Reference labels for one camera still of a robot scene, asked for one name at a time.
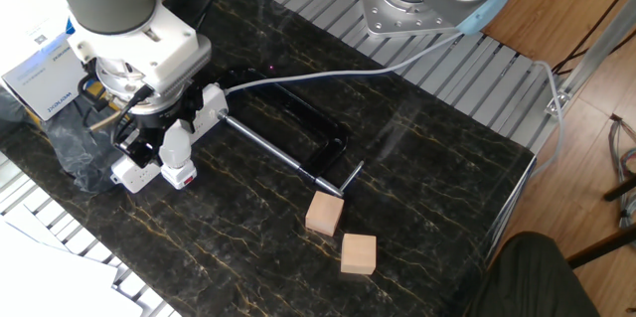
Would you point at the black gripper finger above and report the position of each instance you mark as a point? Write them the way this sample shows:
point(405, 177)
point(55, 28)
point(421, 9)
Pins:
point(136, 150)
point(191, 103)

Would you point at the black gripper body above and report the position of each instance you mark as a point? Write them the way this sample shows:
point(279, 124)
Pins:
point(161, 118)

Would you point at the white light bulb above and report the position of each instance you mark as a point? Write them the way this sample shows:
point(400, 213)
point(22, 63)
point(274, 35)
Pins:
point(175, 145)

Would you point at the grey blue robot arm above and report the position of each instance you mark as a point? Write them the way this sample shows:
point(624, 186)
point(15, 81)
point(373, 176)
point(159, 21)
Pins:
point(124, 24)

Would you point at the white power strip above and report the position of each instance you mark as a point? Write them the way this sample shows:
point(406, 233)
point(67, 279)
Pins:
point(213, 103)

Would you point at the black plastic wrapped package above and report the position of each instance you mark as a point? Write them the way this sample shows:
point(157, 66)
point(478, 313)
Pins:
point(74, 153)

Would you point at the white blue cardboard box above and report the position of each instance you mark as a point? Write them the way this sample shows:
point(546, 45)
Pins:
point(42, 78)

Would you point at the black C-clamp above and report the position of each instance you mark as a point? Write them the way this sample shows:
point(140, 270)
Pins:
point(333, 145)

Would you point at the white paper sheets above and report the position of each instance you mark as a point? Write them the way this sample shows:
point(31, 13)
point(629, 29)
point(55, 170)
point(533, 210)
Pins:
point(49, 282)

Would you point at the wooden cube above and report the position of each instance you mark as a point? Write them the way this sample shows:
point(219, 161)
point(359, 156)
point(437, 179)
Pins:
point(324, 213)
point(359, 255)

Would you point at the dark trousered person leg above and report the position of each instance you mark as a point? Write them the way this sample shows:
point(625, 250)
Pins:
point(531, 282)

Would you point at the dark wooden stool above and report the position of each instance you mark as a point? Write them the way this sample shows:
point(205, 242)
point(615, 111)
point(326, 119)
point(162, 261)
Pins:
point(596, 250)

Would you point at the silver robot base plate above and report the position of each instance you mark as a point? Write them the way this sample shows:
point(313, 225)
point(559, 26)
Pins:
point(392, 16)

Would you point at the aluminium frame rail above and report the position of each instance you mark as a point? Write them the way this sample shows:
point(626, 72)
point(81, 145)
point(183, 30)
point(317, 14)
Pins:
point(591, 48)

